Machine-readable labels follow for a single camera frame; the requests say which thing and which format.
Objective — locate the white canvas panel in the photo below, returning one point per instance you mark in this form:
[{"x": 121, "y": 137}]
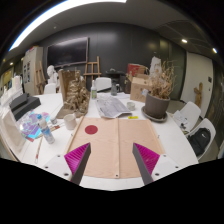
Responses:
[{"x": 11, "y": 133}]

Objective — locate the red box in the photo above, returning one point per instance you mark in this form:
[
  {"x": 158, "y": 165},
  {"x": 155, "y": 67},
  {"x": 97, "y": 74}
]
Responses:
[{"x": 134, "y": 69}]

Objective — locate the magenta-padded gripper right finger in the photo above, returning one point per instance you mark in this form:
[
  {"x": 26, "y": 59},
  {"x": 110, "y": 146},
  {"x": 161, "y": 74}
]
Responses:
[{"x": 148, "y": 159}]

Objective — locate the dried plant in grey pot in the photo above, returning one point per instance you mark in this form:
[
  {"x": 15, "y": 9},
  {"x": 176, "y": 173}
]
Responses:
[{"x": 156, "y": 105}]

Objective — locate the purple holographic board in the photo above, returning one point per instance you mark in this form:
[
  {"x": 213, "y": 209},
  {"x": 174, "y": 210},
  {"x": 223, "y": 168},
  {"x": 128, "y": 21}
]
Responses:
[{"x": 29, "y": 128}]

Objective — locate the large white plaster bust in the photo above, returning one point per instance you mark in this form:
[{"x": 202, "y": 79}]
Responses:
[{"x": 51, "y": 74}]

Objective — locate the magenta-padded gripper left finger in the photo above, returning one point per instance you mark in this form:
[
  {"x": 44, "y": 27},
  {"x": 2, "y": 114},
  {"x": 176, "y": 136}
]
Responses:
[{"x": 76, "y": 159}]

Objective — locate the white-lidded small jar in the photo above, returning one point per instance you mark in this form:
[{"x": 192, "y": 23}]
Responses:
[{"x": 54, "y": 121}]

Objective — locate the black backpack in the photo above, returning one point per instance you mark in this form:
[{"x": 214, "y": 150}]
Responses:
[{"x": 199, "y": 141}]

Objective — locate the blue-capped white drink bottle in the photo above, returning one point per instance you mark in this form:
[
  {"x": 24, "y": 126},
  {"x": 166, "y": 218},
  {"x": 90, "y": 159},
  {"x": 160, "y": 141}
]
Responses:
[{"x": 46, "y": 130}]

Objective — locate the brown cardboard box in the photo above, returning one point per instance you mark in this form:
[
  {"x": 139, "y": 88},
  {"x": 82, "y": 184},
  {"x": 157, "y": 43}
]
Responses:
[{"x": 138, "y": 89}]

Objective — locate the white cabinet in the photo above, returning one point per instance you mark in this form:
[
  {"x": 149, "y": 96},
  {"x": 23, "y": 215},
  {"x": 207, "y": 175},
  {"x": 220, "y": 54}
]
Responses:
[{"x": 32, "y": 70}]

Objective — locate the wooden mannequin figure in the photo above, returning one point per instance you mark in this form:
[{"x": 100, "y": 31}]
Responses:
[{"x": 198, "y": 95}]

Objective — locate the long ceiling light strip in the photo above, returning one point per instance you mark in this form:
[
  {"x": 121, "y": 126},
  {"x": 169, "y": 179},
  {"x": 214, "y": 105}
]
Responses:
[{"x": 43, "y": 18}]

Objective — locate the golden sculpture on wooden board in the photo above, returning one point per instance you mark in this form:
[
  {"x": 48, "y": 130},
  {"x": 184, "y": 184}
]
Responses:
[{"x": 77, "y": 96}]

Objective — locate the grey printed newspaper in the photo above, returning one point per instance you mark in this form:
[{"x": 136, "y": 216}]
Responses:
[{"x": 110, "y": 106}]

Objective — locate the grey plant saucer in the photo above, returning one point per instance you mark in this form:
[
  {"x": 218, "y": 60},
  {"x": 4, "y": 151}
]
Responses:
[{"x": 146, "y": 115}]

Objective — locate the small yellow tag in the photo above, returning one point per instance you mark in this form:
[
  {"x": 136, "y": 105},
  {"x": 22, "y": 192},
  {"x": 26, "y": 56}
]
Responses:
[{"x": 133, "y": 117}]

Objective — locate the black wall screen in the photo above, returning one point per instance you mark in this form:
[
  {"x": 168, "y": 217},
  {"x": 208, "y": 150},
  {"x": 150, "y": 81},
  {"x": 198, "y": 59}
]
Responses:
[{"x": 67, "y": 52}]

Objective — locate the thin black flat box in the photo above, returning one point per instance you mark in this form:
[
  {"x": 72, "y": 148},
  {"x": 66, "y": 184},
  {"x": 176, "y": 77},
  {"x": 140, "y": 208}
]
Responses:
[{"x": 18, "y": 101}]

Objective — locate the white plaster figure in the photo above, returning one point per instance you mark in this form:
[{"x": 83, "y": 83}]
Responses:
[{"x": 155, "y": 65}]

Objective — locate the wooden easel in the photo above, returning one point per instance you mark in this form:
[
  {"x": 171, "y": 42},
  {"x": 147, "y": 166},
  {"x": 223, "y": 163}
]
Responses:
[
  {"x": 40, "y": 78},
  {"x": 92, "y": 71}
]

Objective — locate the thick black flat box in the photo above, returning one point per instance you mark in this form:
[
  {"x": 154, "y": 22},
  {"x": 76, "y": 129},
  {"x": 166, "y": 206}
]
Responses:
[{"x": 28, "y": 107}]

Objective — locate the white ceramic mug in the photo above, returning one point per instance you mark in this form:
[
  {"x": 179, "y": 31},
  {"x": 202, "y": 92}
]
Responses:
[{"x": 70, "y": 122}]

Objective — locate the green-labelled white spray bottle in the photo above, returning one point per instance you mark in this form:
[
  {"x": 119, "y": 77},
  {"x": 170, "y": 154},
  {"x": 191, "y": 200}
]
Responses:
[{"x": 93, "y": 91}]

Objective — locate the flat round red coaster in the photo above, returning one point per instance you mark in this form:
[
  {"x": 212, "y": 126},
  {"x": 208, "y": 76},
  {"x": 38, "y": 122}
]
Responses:
[{"x": 91, "y": 129}]

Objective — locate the white chair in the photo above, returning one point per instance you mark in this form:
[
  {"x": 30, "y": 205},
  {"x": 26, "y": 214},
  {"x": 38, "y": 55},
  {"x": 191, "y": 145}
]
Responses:
[
  {"x": 102, "y": 83},
  {"x": 190, "y": 113},
  {"x": 50, "y": 88},
  {"x": 208, "y": 125}
]

